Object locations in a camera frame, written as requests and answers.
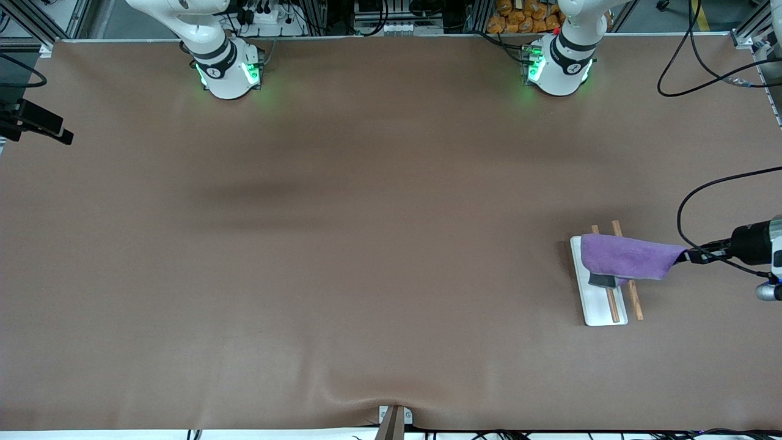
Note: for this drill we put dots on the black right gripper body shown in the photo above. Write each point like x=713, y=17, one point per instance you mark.
x=38, y=118

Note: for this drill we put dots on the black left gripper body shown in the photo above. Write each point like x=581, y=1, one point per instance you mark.
x=750, y=244

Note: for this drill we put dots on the purple towel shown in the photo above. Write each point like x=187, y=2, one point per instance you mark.
x=629, y=256

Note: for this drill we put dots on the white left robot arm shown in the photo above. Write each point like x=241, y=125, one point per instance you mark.
x=559, y=67

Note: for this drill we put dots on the white towel rack wooden rods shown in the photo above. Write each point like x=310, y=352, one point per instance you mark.
x=602, y=315

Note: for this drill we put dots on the white power strip with plugs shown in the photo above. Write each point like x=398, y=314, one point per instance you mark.
x=269, y=17

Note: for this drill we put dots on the brown table cover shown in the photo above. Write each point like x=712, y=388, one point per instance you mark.
x=244, y=275

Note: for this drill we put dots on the pile of orange bags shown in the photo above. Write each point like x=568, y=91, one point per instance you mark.
x=519, y=23

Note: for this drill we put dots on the long white power strip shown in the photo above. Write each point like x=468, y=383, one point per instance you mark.
x=397, y=27

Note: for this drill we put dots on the aluminium frame profile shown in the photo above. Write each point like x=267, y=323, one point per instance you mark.
x=742, y=38
x=76, y=15

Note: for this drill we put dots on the brown post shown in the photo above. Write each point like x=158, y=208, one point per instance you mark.
x=392, y=428

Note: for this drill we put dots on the white metal bracket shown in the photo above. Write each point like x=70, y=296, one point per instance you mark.
x=383, y=415

